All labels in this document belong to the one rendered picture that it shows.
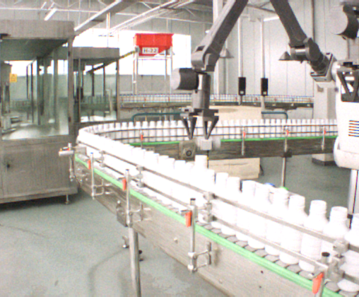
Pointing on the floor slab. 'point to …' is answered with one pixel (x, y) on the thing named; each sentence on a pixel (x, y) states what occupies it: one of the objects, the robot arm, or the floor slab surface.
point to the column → (219, 58)
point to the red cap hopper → (150, 48)
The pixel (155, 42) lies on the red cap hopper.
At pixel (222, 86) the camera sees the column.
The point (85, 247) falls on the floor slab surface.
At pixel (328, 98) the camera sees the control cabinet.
